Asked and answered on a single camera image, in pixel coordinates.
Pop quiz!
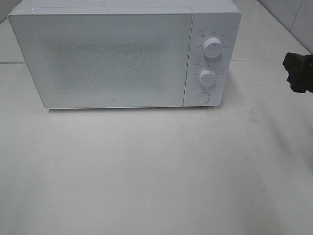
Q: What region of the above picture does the round white door button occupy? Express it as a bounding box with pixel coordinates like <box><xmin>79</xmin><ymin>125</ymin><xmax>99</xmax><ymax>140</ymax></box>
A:
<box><xmin>195</xmin><ymin>92</ymin><xmax>210</xmax><ymax>104</ymax></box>

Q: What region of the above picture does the white microwave door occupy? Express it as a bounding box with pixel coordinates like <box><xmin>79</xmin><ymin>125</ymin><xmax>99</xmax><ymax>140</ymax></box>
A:
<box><xmin>9</xmin><ymin>14</ymin><xmax>192</xmax><ymax>109</ymax></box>

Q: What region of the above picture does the white microwave knob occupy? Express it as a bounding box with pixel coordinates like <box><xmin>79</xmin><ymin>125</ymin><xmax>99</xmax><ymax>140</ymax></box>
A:
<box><xmin>198</xmin><ymin>69</ymin><xmax>216</xmax><ymax>87</ymax></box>
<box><xmin>202</xmin><ymin>36</ymin><xmax>224</xmax><ymax>59</ymax></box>

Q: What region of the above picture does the white microwave oven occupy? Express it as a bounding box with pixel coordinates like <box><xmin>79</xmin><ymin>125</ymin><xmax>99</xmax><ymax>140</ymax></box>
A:
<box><xmin>8</xmin><ymin>0</ymin><xmax>241</xmax><ymax>108</ymax></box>

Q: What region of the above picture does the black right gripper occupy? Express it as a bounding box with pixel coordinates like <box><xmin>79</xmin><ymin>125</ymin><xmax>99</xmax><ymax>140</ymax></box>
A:
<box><xmin>282</xmin><ymin>52</ymin><xmax>313</xmax><ymax>93</ymax></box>

